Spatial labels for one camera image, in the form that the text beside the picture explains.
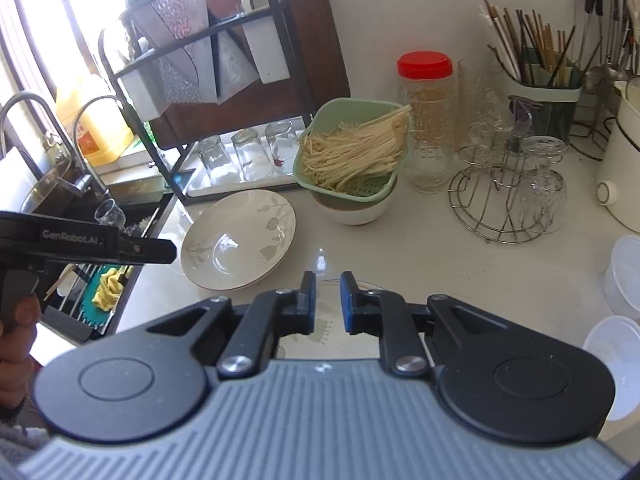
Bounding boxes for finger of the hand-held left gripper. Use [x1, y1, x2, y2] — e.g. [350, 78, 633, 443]
[119, 232, 177, 266]

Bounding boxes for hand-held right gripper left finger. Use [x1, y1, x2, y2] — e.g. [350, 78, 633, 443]
[145, 271, 317, 380]

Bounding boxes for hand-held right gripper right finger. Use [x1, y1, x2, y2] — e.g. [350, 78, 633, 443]
[340, 271, 511, 377]

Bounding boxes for blue-rimmed floral plate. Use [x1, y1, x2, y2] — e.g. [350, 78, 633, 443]
[277, 279, 442, 362]

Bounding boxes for brown-rimmed floral plate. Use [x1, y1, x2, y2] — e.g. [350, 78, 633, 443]
[181, 190, 297, 292]

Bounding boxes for person's left hand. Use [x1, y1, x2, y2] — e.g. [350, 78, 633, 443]
[0, 294, 42, 415]

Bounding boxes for yellow cloth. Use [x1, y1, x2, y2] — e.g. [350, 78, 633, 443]
[91, 266, 134, 314]

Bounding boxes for small glass cup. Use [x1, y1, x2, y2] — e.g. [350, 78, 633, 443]
[94, 198, 127, 227]

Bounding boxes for chrome faucet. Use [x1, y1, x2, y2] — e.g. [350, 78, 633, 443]
[0, 91, 111, 203]

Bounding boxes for teal sink mat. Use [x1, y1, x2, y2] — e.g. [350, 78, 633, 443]
[77, 265, 120, 330]

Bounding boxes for white bowl with brown rim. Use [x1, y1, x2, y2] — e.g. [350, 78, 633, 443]
[312, 175, 400, 226]

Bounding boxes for green plastic colander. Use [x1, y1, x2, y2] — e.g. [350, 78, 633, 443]
[294, 98, 414, 205]

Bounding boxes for inverted glass jar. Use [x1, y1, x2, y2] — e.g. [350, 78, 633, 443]
[197, 135, 237, 187]
[265, 120, 302, 177]
[231, 128, 274, 182]

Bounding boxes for white drip tray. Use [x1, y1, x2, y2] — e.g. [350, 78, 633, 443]
[187, 139, 302, 199]

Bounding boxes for yellow oil bottle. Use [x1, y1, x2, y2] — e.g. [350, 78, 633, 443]
[55, 74, 136, 167]

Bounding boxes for dried noodles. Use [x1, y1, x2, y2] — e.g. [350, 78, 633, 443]
[300, 105, 412, 192]

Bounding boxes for clear jar with red lid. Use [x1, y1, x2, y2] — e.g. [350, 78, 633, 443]
[397, 51, 459, 195]

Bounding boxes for silver patterned board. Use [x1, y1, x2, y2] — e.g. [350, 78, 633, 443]
[209, 29, 262, 106]
[149, 0, 212, 107]

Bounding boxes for inverted glass cup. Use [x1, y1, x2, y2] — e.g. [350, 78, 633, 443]
[517, 136, 569, 234]

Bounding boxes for white cutting board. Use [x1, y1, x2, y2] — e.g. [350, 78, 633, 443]
[242, 6, 292, 85]

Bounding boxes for black dish rack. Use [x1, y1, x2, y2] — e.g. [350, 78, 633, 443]
[97, 0, 315, 207]

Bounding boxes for stack of glass tumblers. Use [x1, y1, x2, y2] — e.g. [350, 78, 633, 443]
[457, 58, 517, 161]

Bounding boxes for brown wooden cutting board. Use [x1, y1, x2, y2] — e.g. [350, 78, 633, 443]
[150, 0, 352, 152]

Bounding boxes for green utensil holder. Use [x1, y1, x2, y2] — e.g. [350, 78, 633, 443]
[507, 50, 584, 144]

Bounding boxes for white ceramic pot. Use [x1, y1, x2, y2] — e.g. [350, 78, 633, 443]
[595, 79, 640, 234]

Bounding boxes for row of hanging utensils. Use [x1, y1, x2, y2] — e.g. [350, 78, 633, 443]
[579, 0, 640, 92]

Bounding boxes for wire cup rack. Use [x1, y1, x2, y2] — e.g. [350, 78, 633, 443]
[448, 144, 567, 245]

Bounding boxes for black wire stand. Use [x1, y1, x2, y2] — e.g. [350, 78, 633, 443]
[569, 114, 617, 162]

